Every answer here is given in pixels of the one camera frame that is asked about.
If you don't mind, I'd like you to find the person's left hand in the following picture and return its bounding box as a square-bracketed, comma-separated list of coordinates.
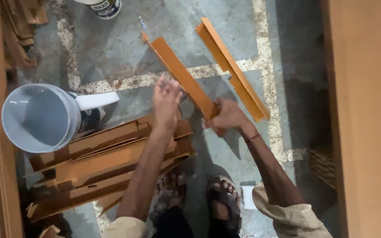
[152, 77, 184, 130]

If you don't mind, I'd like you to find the pile of orange wooden strips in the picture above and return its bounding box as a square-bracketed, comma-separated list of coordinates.
[25, 112, 196, 223]

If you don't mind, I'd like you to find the tall orange wooden board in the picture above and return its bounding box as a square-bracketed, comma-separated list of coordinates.
[320, 0, 381, 238]

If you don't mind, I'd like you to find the woven basket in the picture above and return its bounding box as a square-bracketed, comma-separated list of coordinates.
[308, 149, 337, 190]

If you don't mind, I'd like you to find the white labelled paint can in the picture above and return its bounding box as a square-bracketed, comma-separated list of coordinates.
[75, 0, 122, 20]

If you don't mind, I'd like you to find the person's right hand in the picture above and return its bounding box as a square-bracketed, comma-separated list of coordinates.
[203, 98, 252, 137]

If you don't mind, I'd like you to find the white plastic bucket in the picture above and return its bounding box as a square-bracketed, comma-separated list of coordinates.
[1, 83, 106, 153]

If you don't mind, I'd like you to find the heap of wooden offcuts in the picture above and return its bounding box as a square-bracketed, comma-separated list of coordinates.
[0, 0, 49, 69]

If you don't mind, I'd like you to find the person's right foot in sandal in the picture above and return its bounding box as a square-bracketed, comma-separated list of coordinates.
[207, 175, 243, 233]

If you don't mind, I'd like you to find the person's foot in sandal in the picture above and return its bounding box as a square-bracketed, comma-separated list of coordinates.
[207, 175, 243, 233]
[149, 169, 188, 229]

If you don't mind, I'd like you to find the person's left foot in sandal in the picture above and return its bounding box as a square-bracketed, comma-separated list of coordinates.
[149, 169, 188, 229]

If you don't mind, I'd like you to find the orange notched wooden strip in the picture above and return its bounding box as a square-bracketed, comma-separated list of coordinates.
[195, 17, 270, 123]

